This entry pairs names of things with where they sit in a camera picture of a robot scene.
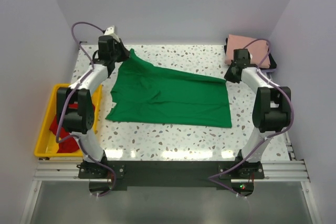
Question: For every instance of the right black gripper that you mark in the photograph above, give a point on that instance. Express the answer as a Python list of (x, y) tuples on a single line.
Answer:
[(228, 76)]

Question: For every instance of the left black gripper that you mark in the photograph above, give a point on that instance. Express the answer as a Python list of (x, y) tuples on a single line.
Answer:
[(126, 53)]

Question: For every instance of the green t-shirt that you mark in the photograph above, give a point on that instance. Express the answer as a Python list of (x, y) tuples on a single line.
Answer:
[(149, 94)]

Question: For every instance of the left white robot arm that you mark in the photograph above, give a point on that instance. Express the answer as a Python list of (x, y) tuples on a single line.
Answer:
[(74, 108)]

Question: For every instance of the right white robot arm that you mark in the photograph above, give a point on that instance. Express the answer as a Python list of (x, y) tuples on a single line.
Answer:
[(272, 112)]

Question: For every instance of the folded lavender t-shirt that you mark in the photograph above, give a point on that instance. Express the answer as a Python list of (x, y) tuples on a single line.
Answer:
[(269, 70)]

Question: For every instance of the folded pink t-shirt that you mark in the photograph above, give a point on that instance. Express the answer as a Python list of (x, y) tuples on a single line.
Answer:
[(268, 43)]

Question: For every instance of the folded black t-shirt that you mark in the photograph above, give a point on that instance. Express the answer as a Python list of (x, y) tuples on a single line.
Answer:
[(273, 62)]

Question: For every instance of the yellow plastic bin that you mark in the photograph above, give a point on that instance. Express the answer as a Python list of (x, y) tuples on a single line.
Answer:
[(46, 145)]

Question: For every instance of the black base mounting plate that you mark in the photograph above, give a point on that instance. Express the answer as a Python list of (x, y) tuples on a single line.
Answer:
[(120, 175)]

